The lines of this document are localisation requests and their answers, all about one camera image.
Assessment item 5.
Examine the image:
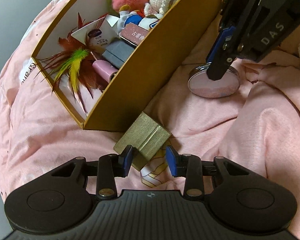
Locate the gold small box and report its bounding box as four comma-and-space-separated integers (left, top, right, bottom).
113, 112, 171, 171

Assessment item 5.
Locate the round pink compact mirror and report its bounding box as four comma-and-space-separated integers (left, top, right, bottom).
187, 63, 241, 99

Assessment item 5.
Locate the blue tag plush doll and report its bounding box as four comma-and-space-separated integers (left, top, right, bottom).
117, 5, 163, 34

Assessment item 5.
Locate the dark grey gift box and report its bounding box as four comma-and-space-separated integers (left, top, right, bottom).
102, 38, 135, 69

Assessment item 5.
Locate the red feather toy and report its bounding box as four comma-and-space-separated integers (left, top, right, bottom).
34, 12, 108, 114

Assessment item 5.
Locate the orange cardboard storage box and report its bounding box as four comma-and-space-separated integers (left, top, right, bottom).
32, 0, 222, 132

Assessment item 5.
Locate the pink quilt bedding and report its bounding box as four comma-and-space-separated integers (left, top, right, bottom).
0, 0, 300, 239

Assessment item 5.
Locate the pink cylinder bottle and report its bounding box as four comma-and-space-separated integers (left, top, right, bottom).
93, 60, 118, 83

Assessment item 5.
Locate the pink printed box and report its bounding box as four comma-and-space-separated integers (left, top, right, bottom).
119, 23, 149, 47

